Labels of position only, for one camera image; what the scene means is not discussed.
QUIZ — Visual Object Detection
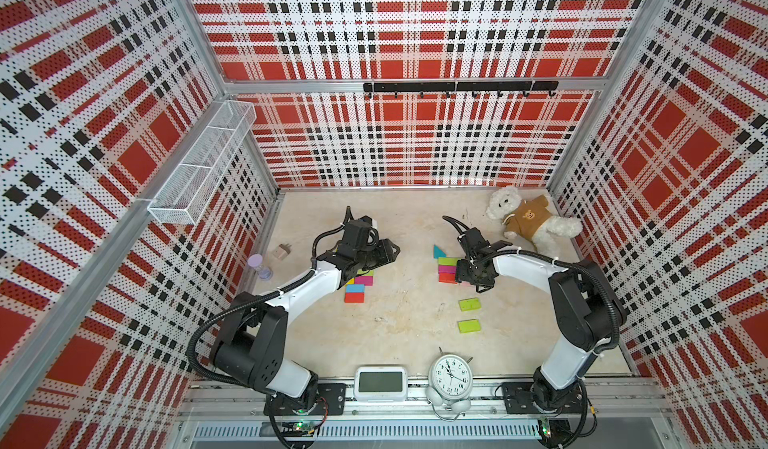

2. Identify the red block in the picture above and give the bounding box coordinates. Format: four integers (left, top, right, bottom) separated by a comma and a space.
438, 273, 457, 284
344, 292, 365, 304

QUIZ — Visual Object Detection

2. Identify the green block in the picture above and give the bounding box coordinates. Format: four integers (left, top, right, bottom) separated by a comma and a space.
437, 257, 459, 266
459, 298, 482, 312
457, 319, 482, 334

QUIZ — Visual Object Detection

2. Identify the light blue block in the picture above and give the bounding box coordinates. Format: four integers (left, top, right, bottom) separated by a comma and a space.
345, 284, 365, 294

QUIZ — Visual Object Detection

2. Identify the teal triangle block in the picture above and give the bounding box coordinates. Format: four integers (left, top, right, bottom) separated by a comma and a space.
433, 245, 446, 259

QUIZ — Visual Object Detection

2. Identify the red block front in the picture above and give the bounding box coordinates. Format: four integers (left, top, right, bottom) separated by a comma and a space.
344, 292, 365, 304

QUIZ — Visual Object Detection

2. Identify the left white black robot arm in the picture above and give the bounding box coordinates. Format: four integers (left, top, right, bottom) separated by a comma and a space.
185, 214, 401, 414

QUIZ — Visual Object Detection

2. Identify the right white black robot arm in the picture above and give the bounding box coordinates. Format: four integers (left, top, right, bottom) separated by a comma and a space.
452, 222, 627, 414

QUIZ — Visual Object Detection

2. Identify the white teddy bear brown shirt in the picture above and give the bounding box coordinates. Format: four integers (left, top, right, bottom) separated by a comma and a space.
486, 186, 583, 258

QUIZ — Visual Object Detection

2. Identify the small brown white object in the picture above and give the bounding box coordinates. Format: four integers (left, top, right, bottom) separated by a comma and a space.
272, 244, 291, 260

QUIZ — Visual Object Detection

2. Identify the white analog alarm clock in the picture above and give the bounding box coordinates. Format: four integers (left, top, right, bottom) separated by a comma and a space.
425, 348, 474, 422

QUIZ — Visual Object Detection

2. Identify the white digital display device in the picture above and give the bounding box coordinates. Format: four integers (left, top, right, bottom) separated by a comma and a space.
353, 365, 408, 403

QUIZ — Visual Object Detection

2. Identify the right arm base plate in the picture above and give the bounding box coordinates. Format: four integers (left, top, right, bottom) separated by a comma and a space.
500, 382, 586, 416

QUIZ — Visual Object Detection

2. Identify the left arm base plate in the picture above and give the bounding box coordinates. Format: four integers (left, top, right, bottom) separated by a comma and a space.
263, 383, 347, 416

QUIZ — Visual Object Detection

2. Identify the black hook rail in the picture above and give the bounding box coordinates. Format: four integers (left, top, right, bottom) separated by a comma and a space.
362, 80, 560, 96

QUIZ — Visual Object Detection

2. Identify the white wire mesh basket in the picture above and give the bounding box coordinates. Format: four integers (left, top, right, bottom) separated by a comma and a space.
148, 100, 256, 226

